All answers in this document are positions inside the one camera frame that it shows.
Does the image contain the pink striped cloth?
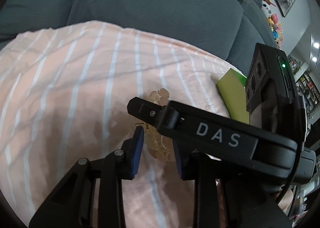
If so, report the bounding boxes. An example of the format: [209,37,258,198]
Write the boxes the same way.
[1,21,231,224]

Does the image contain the dark display shelf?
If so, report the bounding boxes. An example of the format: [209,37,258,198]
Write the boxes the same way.
[296,68,319,118]

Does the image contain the grey sofa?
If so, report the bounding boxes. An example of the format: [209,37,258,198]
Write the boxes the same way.
[1,0,276,72]

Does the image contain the person's right hand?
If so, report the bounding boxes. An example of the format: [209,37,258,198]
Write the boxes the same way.
[278,190,294,212]

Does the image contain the green cardboard box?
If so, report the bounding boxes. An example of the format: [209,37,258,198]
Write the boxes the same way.
[216,68,249,124]

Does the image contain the colourful plush toys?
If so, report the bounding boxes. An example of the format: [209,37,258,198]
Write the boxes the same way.
[261,0,284,49]

